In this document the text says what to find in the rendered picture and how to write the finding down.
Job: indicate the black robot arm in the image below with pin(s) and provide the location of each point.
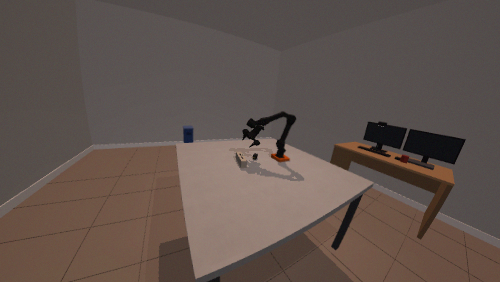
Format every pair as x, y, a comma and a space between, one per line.
264, 121

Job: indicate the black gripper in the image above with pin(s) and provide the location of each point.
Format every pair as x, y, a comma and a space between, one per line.
256, 142

